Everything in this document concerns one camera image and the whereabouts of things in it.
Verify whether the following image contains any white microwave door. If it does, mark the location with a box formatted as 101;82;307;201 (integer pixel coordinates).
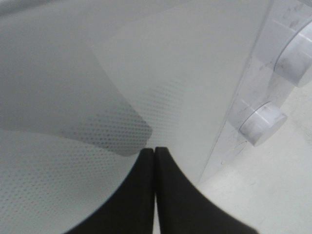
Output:
0;0;272;234

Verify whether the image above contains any white microwave knob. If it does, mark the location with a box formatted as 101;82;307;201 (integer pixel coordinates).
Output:
274;22;312;87
239;102;287;147

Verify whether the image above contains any white microwave oven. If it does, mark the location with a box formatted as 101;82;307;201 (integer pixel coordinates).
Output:
200;0;312;182

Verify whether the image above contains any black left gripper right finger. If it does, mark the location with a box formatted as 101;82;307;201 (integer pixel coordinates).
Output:
155;147;257;234

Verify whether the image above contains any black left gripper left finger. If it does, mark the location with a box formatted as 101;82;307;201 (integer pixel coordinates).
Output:
68;148;155;234

